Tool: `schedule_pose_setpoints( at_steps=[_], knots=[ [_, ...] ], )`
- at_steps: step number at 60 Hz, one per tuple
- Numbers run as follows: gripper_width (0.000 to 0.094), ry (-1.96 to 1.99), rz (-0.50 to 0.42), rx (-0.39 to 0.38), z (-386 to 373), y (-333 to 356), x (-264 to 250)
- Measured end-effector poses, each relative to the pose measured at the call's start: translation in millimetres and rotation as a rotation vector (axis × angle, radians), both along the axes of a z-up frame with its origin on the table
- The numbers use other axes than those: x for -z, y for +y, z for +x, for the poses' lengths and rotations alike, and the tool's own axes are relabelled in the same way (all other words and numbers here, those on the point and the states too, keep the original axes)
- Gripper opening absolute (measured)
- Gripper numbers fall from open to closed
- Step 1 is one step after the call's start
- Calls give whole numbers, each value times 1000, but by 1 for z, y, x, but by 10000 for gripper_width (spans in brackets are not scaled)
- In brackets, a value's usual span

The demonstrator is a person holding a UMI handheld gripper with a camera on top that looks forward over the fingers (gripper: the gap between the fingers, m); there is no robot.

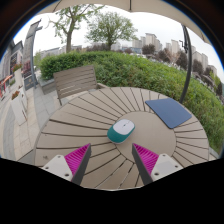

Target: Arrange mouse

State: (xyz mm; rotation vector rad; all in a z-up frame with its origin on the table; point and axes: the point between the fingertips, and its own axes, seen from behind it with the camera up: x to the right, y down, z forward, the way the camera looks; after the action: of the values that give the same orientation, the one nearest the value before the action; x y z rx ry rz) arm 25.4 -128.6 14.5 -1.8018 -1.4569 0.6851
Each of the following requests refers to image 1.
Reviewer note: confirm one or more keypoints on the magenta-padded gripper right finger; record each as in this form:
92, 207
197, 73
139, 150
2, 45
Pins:
165, 165

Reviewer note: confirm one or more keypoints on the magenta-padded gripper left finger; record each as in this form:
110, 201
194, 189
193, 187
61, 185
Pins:
59, 165

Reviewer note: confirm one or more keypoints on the white and teal computer mouse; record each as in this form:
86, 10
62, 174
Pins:
122, 128

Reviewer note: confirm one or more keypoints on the dark blue mouse pad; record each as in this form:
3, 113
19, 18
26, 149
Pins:
169, 111

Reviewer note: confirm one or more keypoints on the white planter box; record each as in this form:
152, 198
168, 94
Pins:
18, 108

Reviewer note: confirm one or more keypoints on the slatted wooden garden chair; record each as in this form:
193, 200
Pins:
75, 80

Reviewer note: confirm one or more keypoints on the green hedge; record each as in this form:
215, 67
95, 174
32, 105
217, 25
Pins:
140, 71

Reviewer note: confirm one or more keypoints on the curved dark parasol pole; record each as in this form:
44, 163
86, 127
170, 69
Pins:
188, 56

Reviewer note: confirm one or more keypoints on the distant high-rise buildings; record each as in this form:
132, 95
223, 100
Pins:
151, 40

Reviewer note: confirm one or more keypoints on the tall thin-crowned tree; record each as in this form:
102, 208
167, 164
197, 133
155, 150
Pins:
69, 36

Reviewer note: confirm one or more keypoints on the round-crowned green tree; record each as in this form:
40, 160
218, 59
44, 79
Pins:
108, 28

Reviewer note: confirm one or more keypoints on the beige parasol canopy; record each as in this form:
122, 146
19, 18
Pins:
133, 6

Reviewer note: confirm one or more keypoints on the grey street sign post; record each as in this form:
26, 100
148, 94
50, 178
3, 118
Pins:
29, 56

